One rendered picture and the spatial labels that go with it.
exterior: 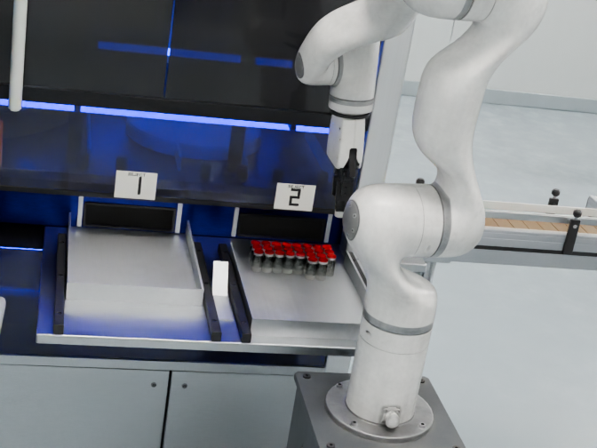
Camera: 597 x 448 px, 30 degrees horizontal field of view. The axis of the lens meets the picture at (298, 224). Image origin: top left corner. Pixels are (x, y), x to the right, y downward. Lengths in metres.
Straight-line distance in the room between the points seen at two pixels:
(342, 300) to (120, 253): 0.47
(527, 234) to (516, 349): 1.58
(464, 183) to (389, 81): 0.64
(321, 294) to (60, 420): 0.69
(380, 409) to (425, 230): 0.33
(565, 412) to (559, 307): 0.86
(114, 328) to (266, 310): 0.31
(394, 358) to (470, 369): 2.19
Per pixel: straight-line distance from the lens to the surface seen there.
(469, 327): 4.33
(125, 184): 2.34
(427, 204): 1.76
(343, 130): 2.06
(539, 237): 2.73
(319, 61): 1.97
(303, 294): 2.28
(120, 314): 2.12
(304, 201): 2.40
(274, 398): 2.63
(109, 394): 2.58
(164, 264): 2.33
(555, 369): 4.19
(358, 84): 2.04
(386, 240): 1.74
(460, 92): 1.68
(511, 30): 1.68
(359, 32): 1.93
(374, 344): 1.85
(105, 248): 2.38
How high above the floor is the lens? 1.87
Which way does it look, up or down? 22 degrees down
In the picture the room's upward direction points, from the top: 9 degrees clockwise
